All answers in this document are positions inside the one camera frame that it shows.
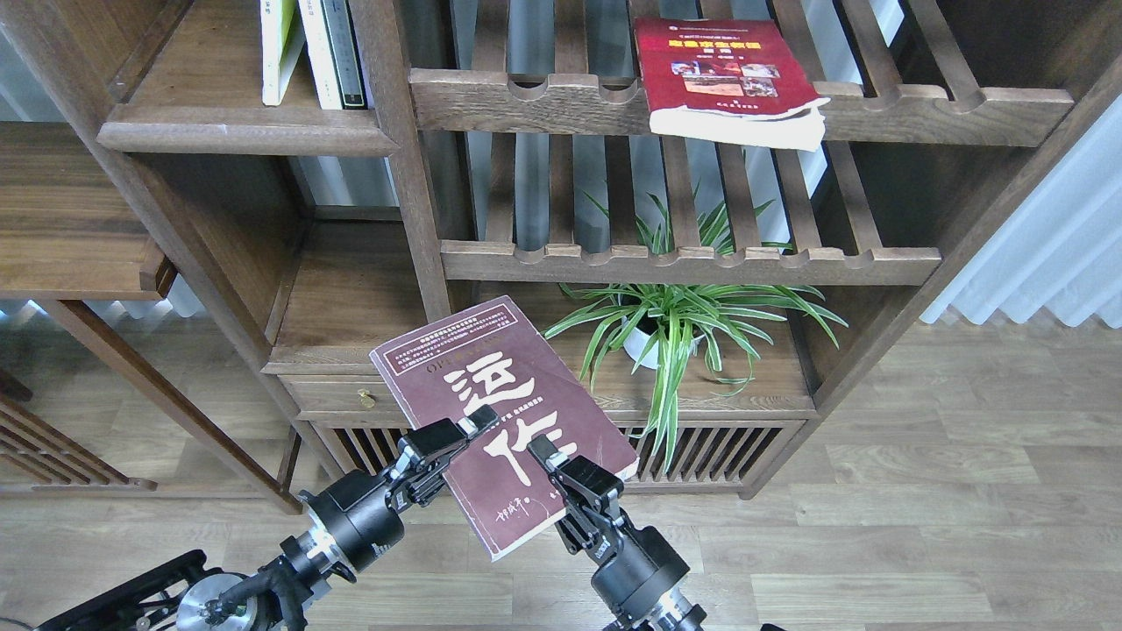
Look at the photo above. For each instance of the red book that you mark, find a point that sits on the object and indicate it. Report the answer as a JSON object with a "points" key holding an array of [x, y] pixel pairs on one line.
{"points": [[733, 81]]}

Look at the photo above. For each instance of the dark maroon book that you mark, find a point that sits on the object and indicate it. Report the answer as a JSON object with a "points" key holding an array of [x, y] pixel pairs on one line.
{"points": [[491, 354]]}

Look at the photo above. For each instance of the yellow green book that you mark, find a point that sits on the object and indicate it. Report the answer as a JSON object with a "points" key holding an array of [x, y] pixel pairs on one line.
{"points": [[282, 39]]}

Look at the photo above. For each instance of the green spider plant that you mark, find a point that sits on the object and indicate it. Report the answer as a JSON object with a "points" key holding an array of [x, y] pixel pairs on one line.
{"points": [[726, 315]]}

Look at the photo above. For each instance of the white curtain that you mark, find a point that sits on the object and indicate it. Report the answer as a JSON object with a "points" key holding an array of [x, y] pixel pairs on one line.
{"points": [[1060, 252]]}

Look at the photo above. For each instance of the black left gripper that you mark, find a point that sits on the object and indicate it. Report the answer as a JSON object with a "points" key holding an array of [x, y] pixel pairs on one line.
{"points": [[357, 519]]}

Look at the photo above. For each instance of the dark green upright book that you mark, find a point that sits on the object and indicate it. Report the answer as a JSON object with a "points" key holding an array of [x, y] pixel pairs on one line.
{"points": [[345, 54]]}

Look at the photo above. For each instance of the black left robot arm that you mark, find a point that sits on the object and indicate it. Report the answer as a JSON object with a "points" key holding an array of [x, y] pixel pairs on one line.
{"points": [[182, 594]]}

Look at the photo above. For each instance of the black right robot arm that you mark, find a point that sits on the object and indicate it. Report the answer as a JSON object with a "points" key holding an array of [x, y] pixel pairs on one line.
{"points": [[638, 570]]}

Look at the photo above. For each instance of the white upright book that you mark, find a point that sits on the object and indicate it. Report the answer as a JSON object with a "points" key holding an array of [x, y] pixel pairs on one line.
{"points": [[320, 53]]}

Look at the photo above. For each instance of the dark wooden bookshelf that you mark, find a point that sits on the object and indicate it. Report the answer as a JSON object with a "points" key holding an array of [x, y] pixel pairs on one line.
{"points": [[503, 154]]}

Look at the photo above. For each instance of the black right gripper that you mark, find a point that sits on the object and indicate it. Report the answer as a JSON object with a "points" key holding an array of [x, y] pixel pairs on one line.
{"points": [[638, 571]]}

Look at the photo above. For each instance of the white plant pot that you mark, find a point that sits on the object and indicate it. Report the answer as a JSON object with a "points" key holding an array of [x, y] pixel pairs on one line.
{"points": [[643, 347]]}

